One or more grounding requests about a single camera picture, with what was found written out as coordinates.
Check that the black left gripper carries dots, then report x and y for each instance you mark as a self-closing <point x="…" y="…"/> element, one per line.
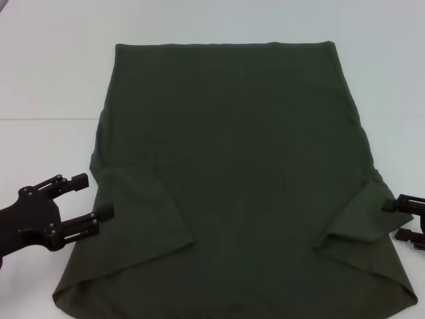
<point x="30" y="219"/>

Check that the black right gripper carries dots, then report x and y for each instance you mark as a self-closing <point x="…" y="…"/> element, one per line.
<point x="423" y="222"/>

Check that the dark green t-shirt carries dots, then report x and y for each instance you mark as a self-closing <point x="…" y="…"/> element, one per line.
<point x="232" y="149"/>

